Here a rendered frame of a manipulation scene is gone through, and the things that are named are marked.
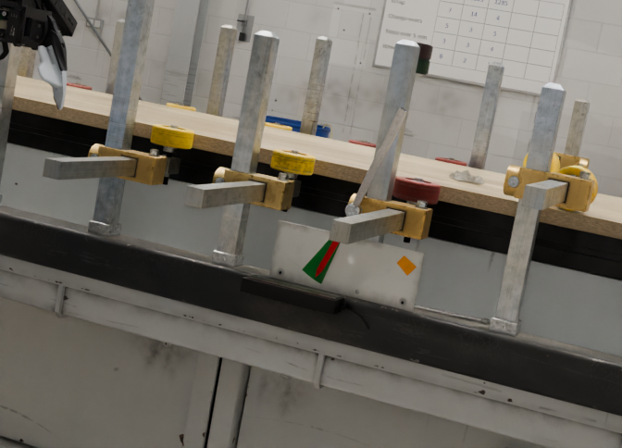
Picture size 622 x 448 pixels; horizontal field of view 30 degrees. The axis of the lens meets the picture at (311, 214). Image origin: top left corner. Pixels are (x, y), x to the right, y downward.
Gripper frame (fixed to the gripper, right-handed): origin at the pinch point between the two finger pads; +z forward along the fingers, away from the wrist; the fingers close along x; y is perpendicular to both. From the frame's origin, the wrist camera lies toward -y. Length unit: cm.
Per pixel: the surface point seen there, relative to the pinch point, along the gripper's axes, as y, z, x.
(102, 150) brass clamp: -38.3, 8.6, -5.1
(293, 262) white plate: -38, 20, 35
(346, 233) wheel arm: -7, 9, 51
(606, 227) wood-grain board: -56, 5, 83
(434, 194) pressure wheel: -47, 5, 54
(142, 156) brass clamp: -38.2, 8.2, 2.9
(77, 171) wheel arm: -18.1, 10.6, 1.6
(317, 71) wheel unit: -148, -12, -3
